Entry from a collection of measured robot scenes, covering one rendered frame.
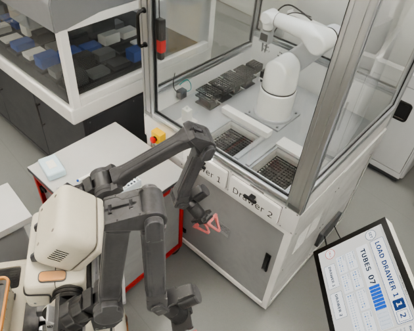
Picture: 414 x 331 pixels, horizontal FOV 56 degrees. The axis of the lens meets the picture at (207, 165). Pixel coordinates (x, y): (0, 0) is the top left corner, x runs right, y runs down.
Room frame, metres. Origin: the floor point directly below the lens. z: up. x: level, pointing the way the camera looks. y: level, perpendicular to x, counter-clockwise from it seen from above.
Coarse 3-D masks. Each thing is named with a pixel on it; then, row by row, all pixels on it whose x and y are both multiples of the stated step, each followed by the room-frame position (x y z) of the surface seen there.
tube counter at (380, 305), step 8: (376, 272) 0.75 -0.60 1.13; (368, 280) 0.73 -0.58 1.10; (376, 280) 0.72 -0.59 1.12; (368, 288) 0.70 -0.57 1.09; (376, 288) 0.69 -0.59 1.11; (376, 296) 0.67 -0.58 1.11; (376, 304) 0.65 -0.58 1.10; (384, 304) 0.64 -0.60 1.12; (376, 312) 0.62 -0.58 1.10; (384, 312) 0.61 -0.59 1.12; (384, 320) 0.59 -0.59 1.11; (384, 328) 0.57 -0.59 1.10
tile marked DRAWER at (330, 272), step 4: (332, 264) 0.84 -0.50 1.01; (324, 268) 0.84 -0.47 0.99; (328, 268) 0.83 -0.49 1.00; (332, 268) 0.83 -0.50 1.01; (328, 272) 0.82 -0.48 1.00; (332, 272) 0.81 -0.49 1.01; (336, 272) 0.80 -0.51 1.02; (328, 276) 0.80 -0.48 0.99; (332, 276) 0.79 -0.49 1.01; (336, 276) 0.79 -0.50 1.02; (328, 280) 0.78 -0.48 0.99; (332, 280) 0.78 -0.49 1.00; (336, 280) 0.77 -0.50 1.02; (328, 284) 0.77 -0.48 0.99; (332, 284) 0.76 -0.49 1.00; (336, 284) 0.76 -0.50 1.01; (332, 288) 0.75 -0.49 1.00
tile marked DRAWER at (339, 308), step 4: (336, 292) 0.73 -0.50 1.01; (340, 292) 0.73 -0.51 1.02; (332, 296) 0.72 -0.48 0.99; (336, 296) 0.72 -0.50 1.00; (340, 296) 0.71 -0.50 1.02; (332, 300) 0.71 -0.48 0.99; (336, 300) 0.70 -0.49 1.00; (340, 300) 0.70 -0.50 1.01; (332, 304) 0.70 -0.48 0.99; (336, 304) 0.69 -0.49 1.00; (340, 304) 0.68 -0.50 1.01; (344, 304) 0.68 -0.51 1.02; (336, 308) 0.68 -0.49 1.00; (340, 308) 0.67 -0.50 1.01; (344, 308) 0.67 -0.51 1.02; (336, 312) 0.66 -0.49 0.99; (340, 312) 0.66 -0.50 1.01; (344, 312) 0.65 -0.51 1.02; (336, 316) 0.65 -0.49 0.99; (340, 316) 0.65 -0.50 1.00; (344, 316) 0.64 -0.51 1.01
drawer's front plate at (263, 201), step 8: (232, 176) 1.34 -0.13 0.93; (232, 184) 1.33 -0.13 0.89; (240, 184) 1.30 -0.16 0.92; (232, 192) 1.33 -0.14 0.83; (240, 192) 1.30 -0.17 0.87; (248, 192) 1.27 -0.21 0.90; (256, 192) 1.25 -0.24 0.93; (256, 200) 1.24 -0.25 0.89; (264, 200) 1.21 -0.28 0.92; (264, 208) 1.21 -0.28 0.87; (272, 208) 1.18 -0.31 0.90; (280, 208) 1.17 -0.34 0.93; (264, 216) 1.20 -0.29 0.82; (272, 216) 1.18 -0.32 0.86
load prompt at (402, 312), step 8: (376, 240) 0.86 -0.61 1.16; (376, 248) 0.83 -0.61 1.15; (384, 248) 0.82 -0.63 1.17; (376, 256) 0.80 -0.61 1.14; (384, 256) 0.79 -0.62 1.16; (384, 264) 0.76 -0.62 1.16; (392, 264) 0.75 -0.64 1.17; (384, 272) 0.74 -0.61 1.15; (392, 272) 0.73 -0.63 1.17; (384, 280) 0.71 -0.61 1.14; (392, 280) 0.70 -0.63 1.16; (392, 288) 0.68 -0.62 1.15; (400, 288) 0.67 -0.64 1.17; (392, 296) 0.65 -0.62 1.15; (400, 296) 0.64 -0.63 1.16; (392, 304) 0.63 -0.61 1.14; (400, 304) 0.62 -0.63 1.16; (408, 304) 0.61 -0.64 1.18; (400, 312) 0.60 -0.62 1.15; (408, 312) 0.59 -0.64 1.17; (400, 320) 0.58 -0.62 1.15; (408, 320) 0.57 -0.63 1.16
